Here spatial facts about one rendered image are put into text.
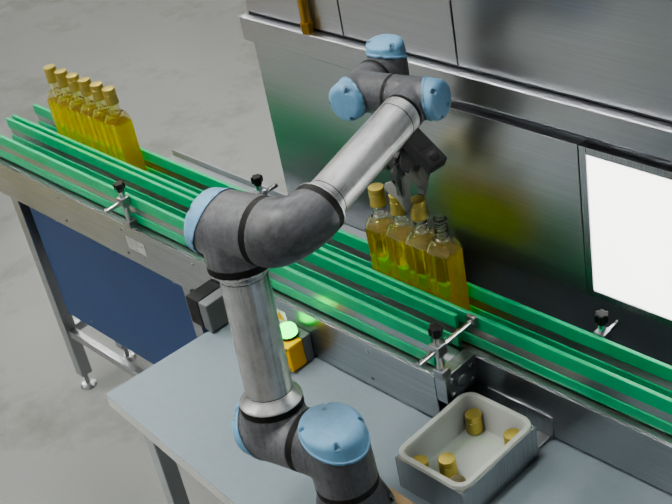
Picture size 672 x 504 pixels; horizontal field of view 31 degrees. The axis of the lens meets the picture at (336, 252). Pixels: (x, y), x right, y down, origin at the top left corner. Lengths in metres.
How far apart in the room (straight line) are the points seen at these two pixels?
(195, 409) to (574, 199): 0.96
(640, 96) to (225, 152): 3.30
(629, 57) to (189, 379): 1.25
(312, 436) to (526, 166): 0.68
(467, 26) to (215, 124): 3.27
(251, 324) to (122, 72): 4.30
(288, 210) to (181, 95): 3.98
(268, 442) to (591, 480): 0.63
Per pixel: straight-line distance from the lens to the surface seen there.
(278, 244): 1.88
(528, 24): 2.22
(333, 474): 2.09
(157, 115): 5.71
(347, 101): 2.16
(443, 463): 2.32
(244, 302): 2.01
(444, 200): 2.55
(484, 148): 2.39
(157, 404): 2.72
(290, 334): 2.65
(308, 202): 1.89
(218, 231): 1.93
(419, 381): 2.46
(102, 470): 3.77
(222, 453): 2.55
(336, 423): 2.08
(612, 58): 2.13
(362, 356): 2.57
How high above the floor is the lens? 2.43
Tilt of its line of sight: 33 degrees down
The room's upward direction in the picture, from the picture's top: 11 degrees counter-clockwise
